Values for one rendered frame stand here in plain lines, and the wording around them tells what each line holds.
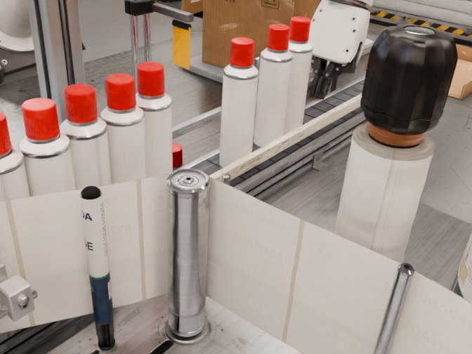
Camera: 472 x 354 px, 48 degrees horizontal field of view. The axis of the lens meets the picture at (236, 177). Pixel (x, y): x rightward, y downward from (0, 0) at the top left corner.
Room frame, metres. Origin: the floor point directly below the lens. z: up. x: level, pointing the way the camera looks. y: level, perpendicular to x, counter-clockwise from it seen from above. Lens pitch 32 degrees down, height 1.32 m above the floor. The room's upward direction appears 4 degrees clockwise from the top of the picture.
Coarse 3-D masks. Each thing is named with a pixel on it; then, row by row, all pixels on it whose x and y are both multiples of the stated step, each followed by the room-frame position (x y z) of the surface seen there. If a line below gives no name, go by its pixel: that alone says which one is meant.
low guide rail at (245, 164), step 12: (360, 96) 0.97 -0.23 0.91; (336, 108) 0.91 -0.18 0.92; (348, 108) 0.93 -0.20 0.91; (312, 120) 0.85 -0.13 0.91; (324, 120) 0.87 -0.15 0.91; (300, 132) 0.80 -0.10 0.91; (312, 132) 0.84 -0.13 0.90; (276, 144) 0.75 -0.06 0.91; (288, 144) 0.78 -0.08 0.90; (252, 156) 0.71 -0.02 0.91; (264, 156) 0.73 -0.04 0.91; (228, 168) 0.67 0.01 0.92; (240, 168) 0.68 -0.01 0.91
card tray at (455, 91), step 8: (464, 48) 1.50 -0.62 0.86; (368, 56) 1.36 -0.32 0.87; (464, 56) 1.50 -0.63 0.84; (464, 64) 1.46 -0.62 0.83; (456, 72) 1.38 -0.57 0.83; (464, 72) 1.39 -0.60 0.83; (456, 80) 1.32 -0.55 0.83; (464, 80) 1.33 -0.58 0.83; (456, 88) 1.26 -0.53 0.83; (464, 88) 1.20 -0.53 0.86; (456, 96) 1.21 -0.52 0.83; (464, 96) 1.22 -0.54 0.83
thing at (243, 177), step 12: (360, 84) 1.13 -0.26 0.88; (336, 96) 1.05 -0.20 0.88; (348, 96) 1.05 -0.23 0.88; (312, 108) 0.98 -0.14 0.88; (324, 108) 0.98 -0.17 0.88; (360, 108) 1.00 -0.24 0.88; (336, 120) 0.93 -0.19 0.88; (324, 132) 0.88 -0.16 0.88; (300, 144) 0.82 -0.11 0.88; (216, 156) 0.76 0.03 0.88; (276, 156) 0.78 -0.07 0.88; (192, 168) 0.72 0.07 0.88; (204, 168) 0.72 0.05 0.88; (216, 168) 0.72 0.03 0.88; (252, 168) 0.73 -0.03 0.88; (264, 168) 0.74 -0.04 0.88; (240, 180) 0.69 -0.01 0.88
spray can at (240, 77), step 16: (240, 48) 0.72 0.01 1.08; (240, 64) 0.72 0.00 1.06; (224, 80) 0.73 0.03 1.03; (240, 80) 0.71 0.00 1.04; (256, 80) 0.73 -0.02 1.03; (224, 96) 0.72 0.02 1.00; (240, 96) 0.71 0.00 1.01; (224, 112) 0.72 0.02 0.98; (240, 112) 0.71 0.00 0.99; (224, 128) 0.72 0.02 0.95; (240, 128) 0.71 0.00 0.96; (224, 144) 0.72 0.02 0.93; (240, 144) 0.71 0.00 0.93; (224, 160) 0.72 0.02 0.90
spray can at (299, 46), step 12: (300, 24) 0.85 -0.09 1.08; (300, 36) 0.85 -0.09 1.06; (288, 48) 0.85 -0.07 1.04; (300, 48) 0.85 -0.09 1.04; (312, 48) 0.86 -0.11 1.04; (300, 60) 0.84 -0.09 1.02; (300, 72) 0.84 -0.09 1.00; (300, 84) 0.85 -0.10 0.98; (288, 96) 0.85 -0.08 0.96; (300, 96) 0.85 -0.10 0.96; (288, 108) 0.84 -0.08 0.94; (300, 108) 0.85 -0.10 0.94; (288, 120) 0.84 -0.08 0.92; (300, 120) 0.85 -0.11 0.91; (288, 132) 0.84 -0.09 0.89
